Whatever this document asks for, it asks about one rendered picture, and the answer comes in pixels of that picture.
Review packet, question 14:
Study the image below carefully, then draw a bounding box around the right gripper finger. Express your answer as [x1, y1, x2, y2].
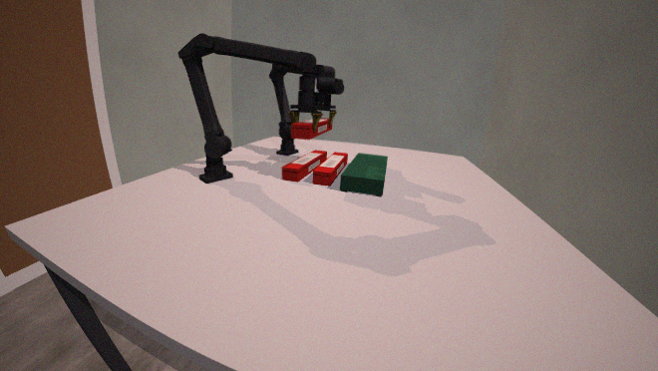
[313, 113, 323, 133]
[288, 112, 299, 124]

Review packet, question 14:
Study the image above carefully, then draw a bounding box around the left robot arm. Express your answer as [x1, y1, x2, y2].
[269, 64, 344, 156]

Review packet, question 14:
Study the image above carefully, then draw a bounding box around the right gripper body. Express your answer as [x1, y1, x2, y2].
[290, 91, 322, 114]

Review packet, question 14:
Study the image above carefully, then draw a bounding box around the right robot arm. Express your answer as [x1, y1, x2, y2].
[178, 33, 335, 184]

